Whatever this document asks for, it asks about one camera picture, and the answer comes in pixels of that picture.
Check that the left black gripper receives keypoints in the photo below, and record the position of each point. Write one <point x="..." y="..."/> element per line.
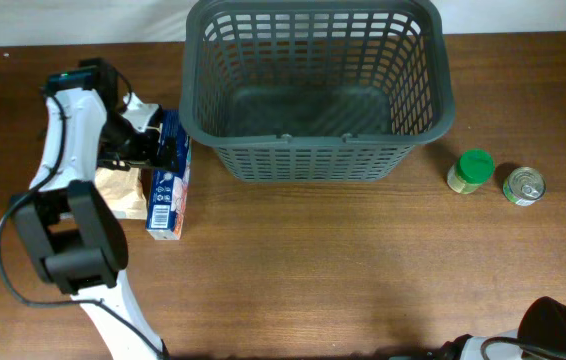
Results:
<point x="145" y="155"/>

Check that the tan food pouch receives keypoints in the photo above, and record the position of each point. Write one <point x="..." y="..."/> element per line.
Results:
<point x="123" y="193"/>

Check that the blue carton box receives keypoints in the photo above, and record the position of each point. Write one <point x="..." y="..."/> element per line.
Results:
<point x="169" y="188"/>

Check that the grey plastic basket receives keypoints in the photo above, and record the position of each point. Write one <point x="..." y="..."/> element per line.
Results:
<point x="299" y="91"/>

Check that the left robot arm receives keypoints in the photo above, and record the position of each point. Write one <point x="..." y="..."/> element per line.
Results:
<point x="71" y="236"/>

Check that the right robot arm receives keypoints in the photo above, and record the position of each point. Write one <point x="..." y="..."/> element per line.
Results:
<point x="541" y="334"/>

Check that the green lid jar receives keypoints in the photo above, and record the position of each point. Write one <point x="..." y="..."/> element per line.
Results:
<point x="472" y="169"/>

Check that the silver tin can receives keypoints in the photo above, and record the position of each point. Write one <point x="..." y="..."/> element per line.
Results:
<point x="524" y="186"/>

